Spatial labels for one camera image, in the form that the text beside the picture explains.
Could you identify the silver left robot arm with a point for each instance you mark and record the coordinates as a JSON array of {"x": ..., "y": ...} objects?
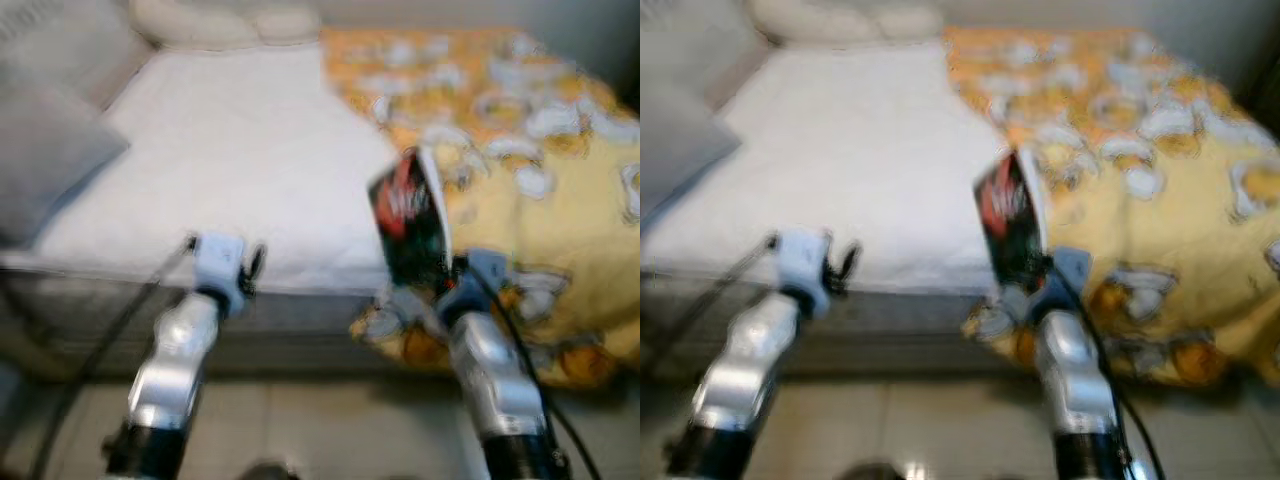
[
  {"x": 745, "y": 370},
  {"x": 170, "y": 370}
]

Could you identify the printed fabric bed panel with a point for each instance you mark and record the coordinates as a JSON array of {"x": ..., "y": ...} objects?
[
  {"x": 70, "y": 40},
  {"x": 690, "y": 40}
]

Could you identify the long cream bolster pillow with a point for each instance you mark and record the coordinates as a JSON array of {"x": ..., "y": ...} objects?
[
  {"x": 220, "y": 22},
  {"x": 840, "y": 22}
]

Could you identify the dark red green book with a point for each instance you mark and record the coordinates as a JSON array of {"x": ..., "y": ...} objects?
[
  {"x": 405, "y": 220},
  {"x": 1010, "y": 220}
]

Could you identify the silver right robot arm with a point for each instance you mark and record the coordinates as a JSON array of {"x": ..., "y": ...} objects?
[
  {"x": 490, "y": 370},
  {"x": 1075, "y": 380}
]

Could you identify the grey bed base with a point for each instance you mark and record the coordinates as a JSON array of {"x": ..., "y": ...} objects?
[
  {"x": 900, "y": 335},
  {"x": 300, "y": 340}
]

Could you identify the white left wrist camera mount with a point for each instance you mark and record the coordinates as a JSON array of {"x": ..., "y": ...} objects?
[
  {"x": 218, "y": 265},
  {"x": 803, "y": 258}
]

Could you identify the yellow cartoon egg blanket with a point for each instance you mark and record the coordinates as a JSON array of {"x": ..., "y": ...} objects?
[
  {"x": 1180, "y": 230},
  {"x": 560, "y": 220}
]

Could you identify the grey robot torso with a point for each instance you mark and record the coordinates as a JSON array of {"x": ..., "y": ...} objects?
[
  {"x": 265, "y": 472},
  {"x": 870, "y": 472}
]

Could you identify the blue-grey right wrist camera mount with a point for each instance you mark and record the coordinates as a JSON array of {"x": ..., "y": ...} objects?
[
  {"x": 485, "y": 270},
  {"x": 1070, "y": 270}
]

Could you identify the grey plush pillow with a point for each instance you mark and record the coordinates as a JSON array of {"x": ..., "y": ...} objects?
[
  {"x": 50, "y": 160},
  {"x": 680, "y": 150}
]

